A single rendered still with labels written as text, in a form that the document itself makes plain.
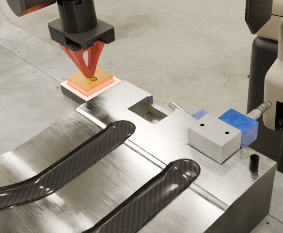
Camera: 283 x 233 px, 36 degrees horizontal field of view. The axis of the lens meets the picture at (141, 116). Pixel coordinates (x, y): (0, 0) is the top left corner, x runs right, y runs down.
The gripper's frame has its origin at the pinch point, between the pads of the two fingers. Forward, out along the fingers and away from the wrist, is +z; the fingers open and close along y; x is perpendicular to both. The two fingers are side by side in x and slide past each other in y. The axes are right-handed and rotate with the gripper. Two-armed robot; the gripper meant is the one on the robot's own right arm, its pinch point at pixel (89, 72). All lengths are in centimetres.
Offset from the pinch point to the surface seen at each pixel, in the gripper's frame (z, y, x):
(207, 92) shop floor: 85, -56, 99
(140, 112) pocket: -2.9, 18.1, -4.3
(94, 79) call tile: 0.8, 1.3, -0.1
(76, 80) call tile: 0.8, -0.9, -2.3
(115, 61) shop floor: 85, -114, 88
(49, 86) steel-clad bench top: 4.1, -7.7, -4.4
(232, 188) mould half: -4.9, 37.3, -8.3
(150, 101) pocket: -3.9, 18.4, -2.4
